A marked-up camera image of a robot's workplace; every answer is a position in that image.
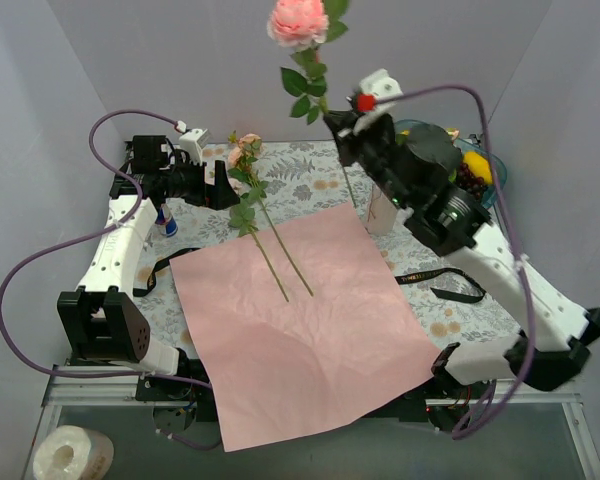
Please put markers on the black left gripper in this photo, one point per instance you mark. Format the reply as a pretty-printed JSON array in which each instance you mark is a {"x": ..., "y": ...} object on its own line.
[{"x": 208, "y": 182}]

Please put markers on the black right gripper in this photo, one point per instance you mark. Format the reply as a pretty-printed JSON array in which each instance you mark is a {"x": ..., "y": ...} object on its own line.
[{"x": 358, "y": 141}]

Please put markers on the pink artificial flower bouquet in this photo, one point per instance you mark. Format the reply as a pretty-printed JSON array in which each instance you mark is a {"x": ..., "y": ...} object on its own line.
[{"x": 245, "y": 152}]

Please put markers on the single pink flower stem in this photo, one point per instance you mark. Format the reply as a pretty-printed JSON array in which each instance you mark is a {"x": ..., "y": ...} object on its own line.
[{"x": 453, "y": 133}]

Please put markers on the purple wrapping paper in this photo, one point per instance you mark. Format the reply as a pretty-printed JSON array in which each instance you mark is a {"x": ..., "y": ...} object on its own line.
[{"x": 301, "y": 329}]

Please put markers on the black ribbon with gold text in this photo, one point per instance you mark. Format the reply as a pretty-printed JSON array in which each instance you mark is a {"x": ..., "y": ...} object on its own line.
[{"x": 407, "y": 279}]

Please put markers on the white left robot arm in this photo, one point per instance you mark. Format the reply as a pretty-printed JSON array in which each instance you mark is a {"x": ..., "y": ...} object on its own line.
[{"x": 100, "y": 318}]

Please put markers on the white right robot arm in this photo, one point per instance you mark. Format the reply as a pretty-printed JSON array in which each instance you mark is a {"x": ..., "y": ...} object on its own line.
[{"x": 552, "y": 344}]

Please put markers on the white ribbed ceramic vase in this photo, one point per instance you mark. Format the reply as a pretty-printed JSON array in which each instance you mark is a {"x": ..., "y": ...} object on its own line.
[{"x": 381, "y": 213}]

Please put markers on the floral patterned table mat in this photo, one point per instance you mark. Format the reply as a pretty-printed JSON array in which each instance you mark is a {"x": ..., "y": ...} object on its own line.
[{"x": 303, "y": 178}]

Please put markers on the blue silver energy drink can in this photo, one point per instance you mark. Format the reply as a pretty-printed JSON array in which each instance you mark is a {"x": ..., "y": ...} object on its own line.
[{"x": 165, "y": 222}]

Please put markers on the teal plastic fruit basket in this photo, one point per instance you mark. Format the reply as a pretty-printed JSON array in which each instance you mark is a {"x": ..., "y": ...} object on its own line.
[{"x": 464, "y": 145}]

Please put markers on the yellow mango right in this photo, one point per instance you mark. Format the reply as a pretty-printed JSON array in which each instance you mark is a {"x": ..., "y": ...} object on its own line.
[{"x": 479, "y": 166}]

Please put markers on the dark red grape bunch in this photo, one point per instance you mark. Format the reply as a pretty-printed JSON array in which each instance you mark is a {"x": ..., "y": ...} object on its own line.
[{"x": 474, "y": 185}]

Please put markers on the white toilet paper roll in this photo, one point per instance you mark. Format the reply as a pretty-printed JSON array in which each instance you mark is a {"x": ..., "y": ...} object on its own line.
[{"x": 72, "y": 452}]

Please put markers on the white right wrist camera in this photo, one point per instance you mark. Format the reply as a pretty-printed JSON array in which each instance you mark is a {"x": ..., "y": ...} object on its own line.
[{"x": 376, "y": 95}]

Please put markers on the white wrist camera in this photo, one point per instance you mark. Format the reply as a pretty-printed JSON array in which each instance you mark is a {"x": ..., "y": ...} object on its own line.
[
  {"x": 376, "y": 95},
  {"x": 193, "y": 143}
]

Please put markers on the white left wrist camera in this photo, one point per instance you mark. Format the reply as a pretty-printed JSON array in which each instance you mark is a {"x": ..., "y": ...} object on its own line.
[{"x": 193, "y": 143}]

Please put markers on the aluminium frame rail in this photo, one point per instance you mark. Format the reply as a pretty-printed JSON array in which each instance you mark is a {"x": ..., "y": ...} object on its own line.
[{"x": 91, "y": 386}]

